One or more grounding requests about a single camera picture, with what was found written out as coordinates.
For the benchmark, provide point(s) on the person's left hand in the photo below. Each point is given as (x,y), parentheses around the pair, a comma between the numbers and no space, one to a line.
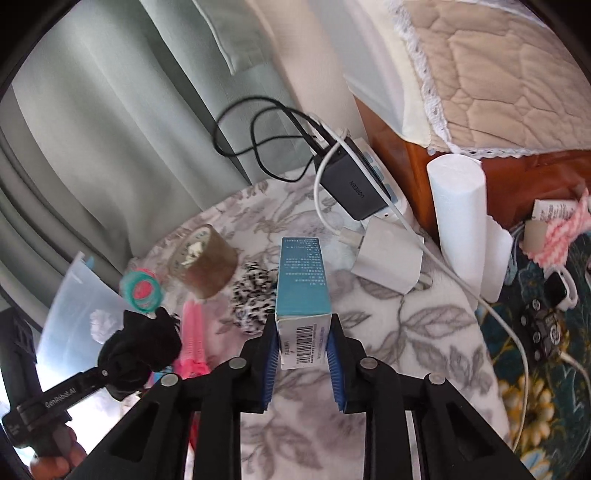
(64,457)

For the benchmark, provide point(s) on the black and white scrunchie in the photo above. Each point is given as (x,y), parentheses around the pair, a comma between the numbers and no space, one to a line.
(251,300)

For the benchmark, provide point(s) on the white plug adapter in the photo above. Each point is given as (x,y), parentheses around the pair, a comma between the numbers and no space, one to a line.
(388,258)

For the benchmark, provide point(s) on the smartwatch with white band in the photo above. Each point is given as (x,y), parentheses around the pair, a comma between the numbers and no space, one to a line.
(558,288)

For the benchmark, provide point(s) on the teal and pink spring toy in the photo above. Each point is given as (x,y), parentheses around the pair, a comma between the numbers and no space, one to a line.
(143,288)

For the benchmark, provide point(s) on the grey-green curtain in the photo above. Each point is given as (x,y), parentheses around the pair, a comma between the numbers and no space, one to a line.
(115,138)

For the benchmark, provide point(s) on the beige quilted bedspread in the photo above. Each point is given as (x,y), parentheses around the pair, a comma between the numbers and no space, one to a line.
(498,64)

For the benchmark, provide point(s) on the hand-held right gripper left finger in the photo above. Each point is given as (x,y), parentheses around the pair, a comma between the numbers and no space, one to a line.
(270,369)

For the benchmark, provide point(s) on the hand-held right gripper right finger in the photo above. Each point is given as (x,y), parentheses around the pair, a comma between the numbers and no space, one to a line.
(334,369)

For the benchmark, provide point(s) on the small black device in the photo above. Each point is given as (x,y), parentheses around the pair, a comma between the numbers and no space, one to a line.
(540,330)

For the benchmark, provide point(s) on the clear plastic container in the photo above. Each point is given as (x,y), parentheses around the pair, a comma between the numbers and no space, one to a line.
(69,314)

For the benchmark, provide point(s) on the teal cardboard box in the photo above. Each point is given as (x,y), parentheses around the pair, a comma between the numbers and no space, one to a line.
(302,286)

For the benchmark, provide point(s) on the wooden bed frame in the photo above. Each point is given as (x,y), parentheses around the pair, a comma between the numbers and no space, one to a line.
(521,180)

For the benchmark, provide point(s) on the white tube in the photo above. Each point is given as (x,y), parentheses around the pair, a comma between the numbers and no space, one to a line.
(551,210)

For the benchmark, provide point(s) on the brown packing tape roll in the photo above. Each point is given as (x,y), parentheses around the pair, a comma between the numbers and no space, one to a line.
(203,267)

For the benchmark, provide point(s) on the grey floral blanket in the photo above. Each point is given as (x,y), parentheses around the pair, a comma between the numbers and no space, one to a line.
(415,350)

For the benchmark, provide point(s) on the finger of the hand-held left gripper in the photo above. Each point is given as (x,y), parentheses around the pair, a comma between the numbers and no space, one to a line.
(98,377)

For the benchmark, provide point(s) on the black charger block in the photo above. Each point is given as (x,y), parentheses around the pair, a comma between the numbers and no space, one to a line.
(351,184)

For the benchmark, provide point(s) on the white bed sheet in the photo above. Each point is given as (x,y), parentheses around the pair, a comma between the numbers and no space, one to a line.
(383,55)

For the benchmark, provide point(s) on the dark floral cloth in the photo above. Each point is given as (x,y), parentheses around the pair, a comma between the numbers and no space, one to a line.
(554,415)

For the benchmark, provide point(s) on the white power strip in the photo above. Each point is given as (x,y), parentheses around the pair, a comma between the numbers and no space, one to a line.
(395,198)

